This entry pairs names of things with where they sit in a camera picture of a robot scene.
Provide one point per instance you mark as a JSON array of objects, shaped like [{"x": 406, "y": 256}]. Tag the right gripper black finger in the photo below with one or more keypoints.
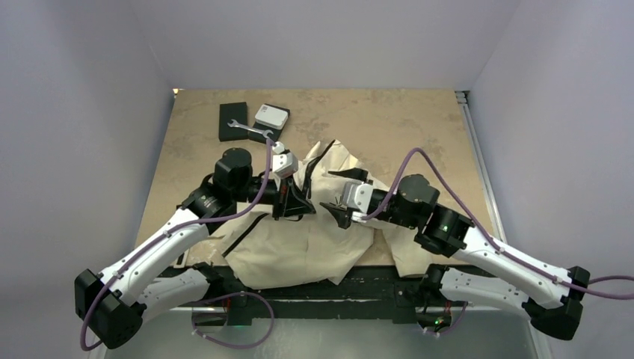
[
  {"x": 353, "y": 173},
  {"x": 341, "y": 214}
]

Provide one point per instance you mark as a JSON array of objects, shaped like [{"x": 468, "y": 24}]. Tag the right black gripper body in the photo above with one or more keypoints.
[{"x": 389, "y": 212}]

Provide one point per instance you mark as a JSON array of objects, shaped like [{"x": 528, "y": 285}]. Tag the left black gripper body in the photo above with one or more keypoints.
[{"x": 270, "y": 194}]

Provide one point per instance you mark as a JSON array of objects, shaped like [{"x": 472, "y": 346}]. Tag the beige jacket with black lining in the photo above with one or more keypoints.
[{"x": 264, "y": 253}]

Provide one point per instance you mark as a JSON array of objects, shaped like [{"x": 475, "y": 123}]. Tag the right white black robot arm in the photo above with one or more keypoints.
[{"x": 549, "y": 297}]

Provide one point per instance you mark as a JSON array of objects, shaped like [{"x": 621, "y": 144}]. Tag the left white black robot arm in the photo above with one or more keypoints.
[{"x": 115, "y": 302}]

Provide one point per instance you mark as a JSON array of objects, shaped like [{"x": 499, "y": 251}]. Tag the white tag black card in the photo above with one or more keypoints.
[{"x": 272, "y": 116}]

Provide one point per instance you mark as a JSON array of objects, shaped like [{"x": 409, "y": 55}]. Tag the silver open-end wrench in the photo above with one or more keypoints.
[{"x": 235, "y": 124}]

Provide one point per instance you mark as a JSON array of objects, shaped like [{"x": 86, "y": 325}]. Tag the black pouch with wrench logo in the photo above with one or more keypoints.
[{"x": 229, "y": 113}]

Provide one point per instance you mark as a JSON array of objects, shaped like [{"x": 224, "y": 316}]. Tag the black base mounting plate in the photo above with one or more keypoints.
[{"x": 366, "y": 292}]

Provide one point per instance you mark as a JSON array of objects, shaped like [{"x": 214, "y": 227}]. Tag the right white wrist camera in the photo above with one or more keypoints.
[{"x": 356, "y": 197}]

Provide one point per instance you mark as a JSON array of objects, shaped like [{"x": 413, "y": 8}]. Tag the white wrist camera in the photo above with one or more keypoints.
[
  {"x": 356, "y": 197},
  {"x": 284, "y": 163}
]

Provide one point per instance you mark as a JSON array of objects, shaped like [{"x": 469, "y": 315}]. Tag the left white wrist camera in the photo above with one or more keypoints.
[{"x": 284, "y": 163}]

